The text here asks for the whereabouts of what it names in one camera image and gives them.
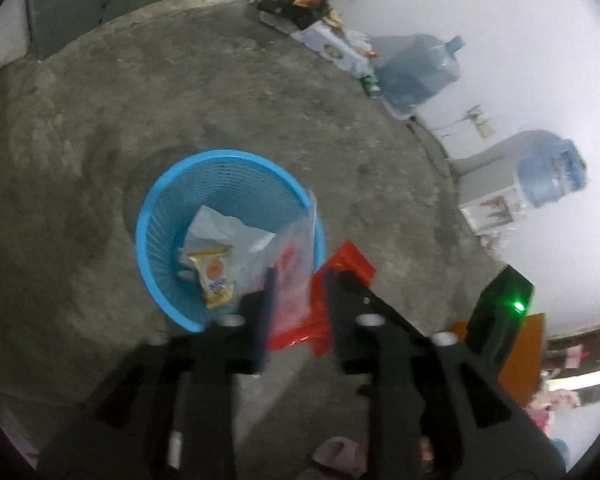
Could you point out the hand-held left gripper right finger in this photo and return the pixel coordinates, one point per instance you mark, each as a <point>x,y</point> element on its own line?
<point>332,310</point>

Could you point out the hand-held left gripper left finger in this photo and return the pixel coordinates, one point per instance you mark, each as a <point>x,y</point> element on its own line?
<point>266,310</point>

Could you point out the red packet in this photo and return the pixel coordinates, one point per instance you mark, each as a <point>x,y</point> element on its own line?
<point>350,262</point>

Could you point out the yellow snack wrapper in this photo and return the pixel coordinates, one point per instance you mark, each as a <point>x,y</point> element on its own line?
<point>215,275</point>

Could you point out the clear plastic bag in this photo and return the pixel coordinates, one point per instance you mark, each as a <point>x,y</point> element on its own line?
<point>295,250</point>

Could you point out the white paper sheet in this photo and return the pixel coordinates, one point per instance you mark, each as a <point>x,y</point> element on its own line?
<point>215,232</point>

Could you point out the blue plastic basket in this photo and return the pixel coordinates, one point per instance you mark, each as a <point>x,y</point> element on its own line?
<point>220,180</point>

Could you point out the orange board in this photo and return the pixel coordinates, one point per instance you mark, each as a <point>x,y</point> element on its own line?
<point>525,355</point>

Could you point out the white water dispenser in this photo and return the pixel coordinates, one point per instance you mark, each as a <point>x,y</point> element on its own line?
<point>490,185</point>

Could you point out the blue water jug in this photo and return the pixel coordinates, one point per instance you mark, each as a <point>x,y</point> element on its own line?
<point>552,172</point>

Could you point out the pink slipper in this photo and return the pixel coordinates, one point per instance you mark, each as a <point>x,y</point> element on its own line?
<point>337,455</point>

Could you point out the green drink can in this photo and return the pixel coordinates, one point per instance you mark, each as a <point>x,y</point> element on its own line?
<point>371,86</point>

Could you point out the large clear water jug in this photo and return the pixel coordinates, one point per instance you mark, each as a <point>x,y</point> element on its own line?
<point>415,75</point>

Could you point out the white printed carton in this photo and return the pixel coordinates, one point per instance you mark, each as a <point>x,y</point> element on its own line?
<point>330,47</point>

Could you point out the black snack bag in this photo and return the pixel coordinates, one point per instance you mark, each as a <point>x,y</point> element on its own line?
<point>290,5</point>

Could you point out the wall socket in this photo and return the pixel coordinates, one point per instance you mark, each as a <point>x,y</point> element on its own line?
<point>481,122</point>

